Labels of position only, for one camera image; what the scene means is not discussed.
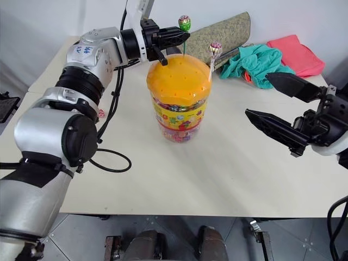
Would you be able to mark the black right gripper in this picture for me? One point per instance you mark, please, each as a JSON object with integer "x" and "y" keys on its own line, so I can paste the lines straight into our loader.
{"x": 331, "y": 119}

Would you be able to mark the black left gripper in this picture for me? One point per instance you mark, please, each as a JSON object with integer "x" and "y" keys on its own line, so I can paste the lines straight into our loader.
{"x": 150, "y": 35}

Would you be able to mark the green lollipop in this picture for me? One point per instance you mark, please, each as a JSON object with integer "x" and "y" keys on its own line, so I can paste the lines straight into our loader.
{"x": 184, "y": 24}

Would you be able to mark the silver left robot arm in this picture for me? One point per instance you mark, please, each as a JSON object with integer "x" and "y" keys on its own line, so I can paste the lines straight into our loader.
{"x": 43, "y": 130}

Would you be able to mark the clear jar with orange lid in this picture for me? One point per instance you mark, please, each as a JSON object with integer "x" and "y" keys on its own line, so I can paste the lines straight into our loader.
{"x": 178, "y": 81}

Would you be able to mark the pink wrapped lollipop white stick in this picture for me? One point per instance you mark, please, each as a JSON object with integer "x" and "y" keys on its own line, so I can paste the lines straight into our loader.
{"x": 215, "y": 49}

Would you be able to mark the teal cloth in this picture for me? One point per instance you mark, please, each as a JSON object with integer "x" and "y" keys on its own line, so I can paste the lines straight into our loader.
{"x": 255, "y": 63}

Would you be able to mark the coral red cloth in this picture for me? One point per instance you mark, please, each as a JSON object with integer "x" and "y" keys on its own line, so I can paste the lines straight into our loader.
{"x": 299, "y": 55}

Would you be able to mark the folded green patterned mat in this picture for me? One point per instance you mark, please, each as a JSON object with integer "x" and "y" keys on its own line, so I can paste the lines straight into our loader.
{"x": 220, "y": 34}

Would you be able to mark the small pink wrapped lollipop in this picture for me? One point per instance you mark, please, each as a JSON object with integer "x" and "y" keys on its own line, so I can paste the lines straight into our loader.
{"x": 101, "y": 113}

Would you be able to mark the dark rounded shape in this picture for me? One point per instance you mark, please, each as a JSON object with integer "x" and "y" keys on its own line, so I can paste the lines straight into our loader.
{"x": 213, "y": 244}
{"x": 146, "y": 246}

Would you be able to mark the black flat object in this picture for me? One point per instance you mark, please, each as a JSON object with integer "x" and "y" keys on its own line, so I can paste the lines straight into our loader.
{"x": 6, "y": 106}

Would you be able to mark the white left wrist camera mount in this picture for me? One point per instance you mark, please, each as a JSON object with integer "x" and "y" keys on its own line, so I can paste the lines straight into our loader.
{"x": 137, "y": 30}

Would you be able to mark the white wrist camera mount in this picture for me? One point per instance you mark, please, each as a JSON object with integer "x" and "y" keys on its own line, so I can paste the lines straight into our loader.
{"x": 137, "y": 30}
{"x": 330, "y": 150}

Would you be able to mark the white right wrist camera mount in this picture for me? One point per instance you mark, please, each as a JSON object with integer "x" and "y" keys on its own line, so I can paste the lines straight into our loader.
{"x": 330, "y": 150}

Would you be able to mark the metal table leg bracket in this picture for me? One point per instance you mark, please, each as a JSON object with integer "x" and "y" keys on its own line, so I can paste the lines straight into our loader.
{"x": 262, "y": 240}

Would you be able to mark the rusty metal bracket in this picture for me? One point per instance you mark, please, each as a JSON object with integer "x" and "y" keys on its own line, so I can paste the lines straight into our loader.
{"x": 112, "y": 248}

